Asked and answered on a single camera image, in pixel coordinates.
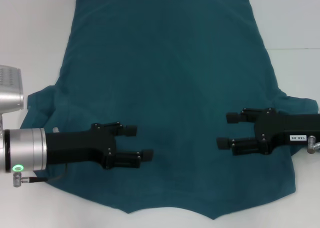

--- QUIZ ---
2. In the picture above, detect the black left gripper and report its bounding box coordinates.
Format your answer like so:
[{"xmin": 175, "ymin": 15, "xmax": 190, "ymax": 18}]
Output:
[{"xmin": 45, "ymin": 122, "xmax": 154, "ymax": 171}]

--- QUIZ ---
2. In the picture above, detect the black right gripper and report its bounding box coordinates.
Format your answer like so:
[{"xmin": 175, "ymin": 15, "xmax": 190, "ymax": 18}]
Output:
[{"xmin": 216, "ymin": 107, "xmax": 320, "ymax": 157}]

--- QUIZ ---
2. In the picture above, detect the blue t-shirt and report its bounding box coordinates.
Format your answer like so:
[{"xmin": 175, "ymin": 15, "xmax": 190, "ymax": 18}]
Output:
[{"xmin": 19, "ymin": 0, "xmax": 320, "ymax": 213}]

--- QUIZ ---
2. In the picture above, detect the left gripper cable with plug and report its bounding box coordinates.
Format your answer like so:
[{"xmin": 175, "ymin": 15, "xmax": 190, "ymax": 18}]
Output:
[{"xmin": 12, "ymin": 171, "xmax": 68, "ymax": 188}]

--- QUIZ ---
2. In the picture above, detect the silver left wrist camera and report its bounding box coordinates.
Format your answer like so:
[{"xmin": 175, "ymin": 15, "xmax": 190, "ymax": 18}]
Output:
[{"xmin": 0, "ymin": 64, "xmax": 25, "ymax": 111}]

